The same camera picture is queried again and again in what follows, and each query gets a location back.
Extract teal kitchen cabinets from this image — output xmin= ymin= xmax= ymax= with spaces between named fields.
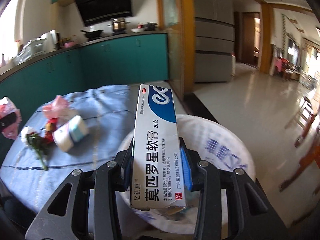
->
xmin=0 ymin=32 xmax=170 ymax=156

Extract red snack wrapper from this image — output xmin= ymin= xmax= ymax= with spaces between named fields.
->
xmin=44 ymin=118 xmax=58 ymax=144

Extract green leafy vegetable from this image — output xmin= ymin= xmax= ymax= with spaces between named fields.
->
xmin=25 ymin=132 xmax=48 ymax=171

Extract black wok pan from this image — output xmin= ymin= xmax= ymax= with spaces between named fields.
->
xmin=80 ymin=30 xmax=103 ymax=40

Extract blue checked tablecloth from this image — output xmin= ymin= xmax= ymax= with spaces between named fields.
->
xmin=1 ymin=85 xmax=136 ymax=212

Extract steel stock pot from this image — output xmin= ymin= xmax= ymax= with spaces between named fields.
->
xmin=108 ymin=18 xmax=130 ymax=33

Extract wooden glass door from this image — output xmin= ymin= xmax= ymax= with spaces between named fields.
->
xmin=157 ymin=0 xmax=196 ymax=101

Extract white bowl on counter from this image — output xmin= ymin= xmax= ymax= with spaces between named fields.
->
xmin=131 ymin=28 xmax=145 ymax=33

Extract white blue ointment box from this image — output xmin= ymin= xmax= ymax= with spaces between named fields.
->
xmin=130 ymin=84 xmax=186 ymax=212

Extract pink plastic bag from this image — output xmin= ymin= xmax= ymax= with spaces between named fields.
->
xmin=42 ymin=95 xmax=76 ymax=121
xmin=0 ymin=96 xmax=22 ymax=140

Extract black range hood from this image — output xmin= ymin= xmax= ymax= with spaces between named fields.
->
xmin=75 ymin=0 xmax=133 ymax=27

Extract white printed trash bag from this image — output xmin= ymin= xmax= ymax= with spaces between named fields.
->
xmin=120 ymin=114 xmax=255 ymax=235

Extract black pot on counter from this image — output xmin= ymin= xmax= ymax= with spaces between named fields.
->
xmin=144 ymin=22 xmax=157 ymax=31

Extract white dish rack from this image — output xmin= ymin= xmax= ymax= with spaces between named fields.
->
xmin=14 ymin=38 xmax=46 ymax=65

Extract white tissue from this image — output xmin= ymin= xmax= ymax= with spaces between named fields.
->
xmin=21 ymin=126 xmax=36 ymax=144

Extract grey refrigerator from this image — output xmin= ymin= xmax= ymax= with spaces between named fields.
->
xmin=194 ymin=0 xmax=234 ymax=83

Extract white teal small box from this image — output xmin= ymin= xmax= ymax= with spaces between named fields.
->
xmin=53 ymin=115 xmax=89 ymax=152

